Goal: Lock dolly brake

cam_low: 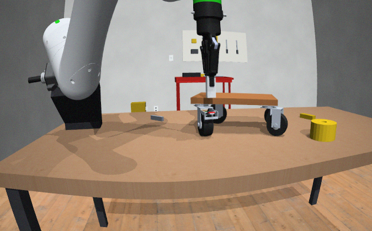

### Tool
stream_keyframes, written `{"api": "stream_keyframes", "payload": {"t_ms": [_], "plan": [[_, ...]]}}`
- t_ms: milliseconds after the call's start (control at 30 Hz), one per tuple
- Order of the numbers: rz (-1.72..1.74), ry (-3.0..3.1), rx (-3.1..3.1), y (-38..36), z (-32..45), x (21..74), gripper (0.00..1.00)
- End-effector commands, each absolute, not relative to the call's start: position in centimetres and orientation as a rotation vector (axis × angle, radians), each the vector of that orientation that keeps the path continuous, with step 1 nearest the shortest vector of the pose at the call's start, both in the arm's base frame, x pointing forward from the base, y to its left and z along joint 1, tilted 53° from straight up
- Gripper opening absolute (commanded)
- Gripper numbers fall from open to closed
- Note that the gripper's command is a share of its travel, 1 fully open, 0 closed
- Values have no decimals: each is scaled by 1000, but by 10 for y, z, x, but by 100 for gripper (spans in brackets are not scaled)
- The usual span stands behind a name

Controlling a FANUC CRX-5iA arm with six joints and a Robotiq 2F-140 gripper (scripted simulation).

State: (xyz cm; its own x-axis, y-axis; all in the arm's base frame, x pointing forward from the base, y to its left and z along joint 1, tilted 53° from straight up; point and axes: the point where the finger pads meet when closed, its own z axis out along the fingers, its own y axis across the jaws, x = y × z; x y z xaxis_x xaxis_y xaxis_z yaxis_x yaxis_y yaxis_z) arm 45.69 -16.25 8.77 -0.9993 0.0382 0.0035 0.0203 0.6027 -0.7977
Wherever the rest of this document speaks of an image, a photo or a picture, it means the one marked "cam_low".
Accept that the grey rectangular bar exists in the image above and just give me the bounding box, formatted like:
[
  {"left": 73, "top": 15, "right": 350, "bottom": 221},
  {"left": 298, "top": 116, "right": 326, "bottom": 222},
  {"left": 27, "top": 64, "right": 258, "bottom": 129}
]
[{"left": 151, "top": 115, "right": 164, "bottom": 121}]

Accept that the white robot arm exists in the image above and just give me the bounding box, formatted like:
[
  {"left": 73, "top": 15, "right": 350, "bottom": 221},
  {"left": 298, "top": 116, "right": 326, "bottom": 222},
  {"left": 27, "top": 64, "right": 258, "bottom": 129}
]
[{"left": 28, "top": 0, "right": 226, "bottom": 100}]

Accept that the yellow rectangular block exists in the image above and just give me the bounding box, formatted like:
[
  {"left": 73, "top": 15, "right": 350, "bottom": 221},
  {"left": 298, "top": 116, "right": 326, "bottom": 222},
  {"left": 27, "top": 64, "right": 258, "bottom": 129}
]
[{"left": 300, "top": 113, "right": 316, "bottom": 120}]

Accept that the yellow cylinder with centre hole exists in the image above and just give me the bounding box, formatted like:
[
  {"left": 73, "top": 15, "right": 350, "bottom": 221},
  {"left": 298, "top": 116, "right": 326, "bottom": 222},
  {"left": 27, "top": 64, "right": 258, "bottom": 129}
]
[{"left": 310, "top": 119, "right": 337, "bottom": 142}]

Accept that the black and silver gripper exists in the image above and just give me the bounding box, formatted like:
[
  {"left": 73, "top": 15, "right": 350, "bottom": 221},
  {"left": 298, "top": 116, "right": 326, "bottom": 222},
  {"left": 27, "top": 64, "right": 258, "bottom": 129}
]
[{"left": 196, "top": 18, "right": 221, "bottom": 98}]

